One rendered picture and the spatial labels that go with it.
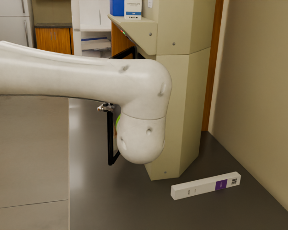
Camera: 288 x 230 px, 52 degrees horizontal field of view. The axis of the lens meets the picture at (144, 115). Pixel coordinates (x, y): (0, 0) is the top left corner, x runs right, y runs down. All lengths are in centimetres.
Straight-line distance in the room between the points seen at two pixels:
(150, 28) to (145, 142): 42
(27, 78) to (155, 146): 29
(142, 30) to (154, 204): 56
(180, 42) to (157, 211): 55
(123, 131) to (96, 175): 55
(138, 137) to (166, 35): 42
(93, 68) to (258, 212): 73
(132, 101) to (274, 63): 67
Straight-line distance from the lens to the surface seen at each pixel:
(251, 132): 128
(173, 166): 113
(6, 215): 259
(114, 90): 59
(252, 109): 126
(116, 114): 76
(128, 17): 99
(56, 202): 259
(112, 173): 117
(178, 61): 97
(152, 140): 62
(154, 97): 58
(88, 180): 114
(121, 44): 130
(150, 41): 93
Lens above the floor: 159
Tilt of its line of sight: 23 degrees down
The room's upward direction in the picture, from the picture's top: 2 degrees clockwise
